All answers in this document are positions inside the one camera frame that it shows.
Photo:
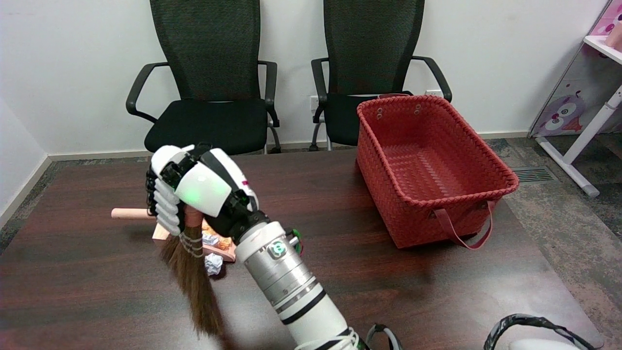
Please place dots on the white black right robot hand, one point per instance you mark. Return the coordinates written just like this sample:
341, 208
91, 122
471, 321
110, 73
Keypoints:
204, 184

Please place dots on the large white paper ball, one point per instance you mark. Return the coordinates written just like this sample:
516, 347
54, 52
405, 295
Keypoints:
210, 238

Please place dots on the brown straw hand broom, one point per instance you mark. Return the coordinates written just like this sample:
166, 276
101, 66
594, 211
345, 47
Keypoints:
194, 277

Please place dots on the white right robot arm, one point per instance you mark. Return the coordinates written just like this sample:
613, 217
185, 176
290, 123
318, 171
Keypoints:
291, 282

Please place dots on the wooden dustpan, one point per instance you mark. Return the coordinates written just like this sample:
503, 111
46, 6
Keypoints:
126, 213

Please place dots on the black mesh office chair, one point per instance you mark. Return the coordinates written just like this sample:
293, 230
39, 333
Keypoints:
209, 126
369, 48

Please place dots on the red woven basket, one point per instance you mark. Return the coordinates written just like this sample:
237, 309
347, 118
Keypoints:
388, 194

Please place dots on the grey floor vent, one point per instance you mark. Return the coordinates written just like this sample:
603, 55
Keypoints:
534, 174

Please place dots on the pink owl print shelf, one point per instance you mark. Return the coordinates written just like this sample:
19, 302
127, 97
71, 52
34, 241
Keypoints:
568, 112

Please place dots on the pink cylindrical container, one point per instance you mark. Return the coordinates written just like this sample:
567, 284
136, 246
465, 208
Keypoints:
614, 36

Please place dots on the white wall socket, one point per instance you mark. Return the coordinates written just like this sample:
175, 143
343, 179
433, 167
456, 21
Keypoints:
314, 104
432, 92

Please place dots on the white desk leg frame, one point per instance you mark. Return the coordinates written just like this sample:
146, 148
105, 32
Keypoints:
590, 131

